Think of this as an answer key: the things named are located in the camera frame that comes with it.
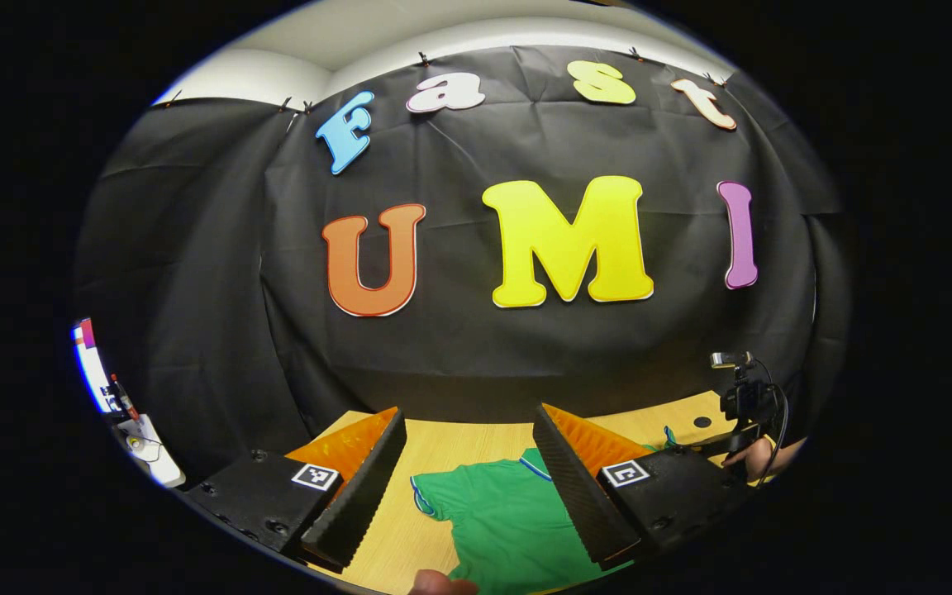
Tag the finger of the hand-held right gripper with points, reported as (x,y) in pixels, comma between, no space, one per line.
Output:
(711,442)

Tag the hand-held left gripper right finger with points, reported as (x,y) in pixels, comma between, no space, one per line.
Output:
(579,496)

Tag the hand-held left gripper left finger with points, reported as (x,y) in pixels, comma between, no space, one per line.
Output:
(364,496)

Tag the green T-shirt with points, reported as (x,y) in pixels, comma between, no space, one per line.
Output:
(501,521)

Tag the black backdrop cloth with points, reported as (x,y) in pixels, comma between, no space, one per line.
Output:
(459,347)

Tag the row of black backdrop clips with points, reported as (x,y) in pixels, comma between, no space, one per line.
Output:
(424,59)

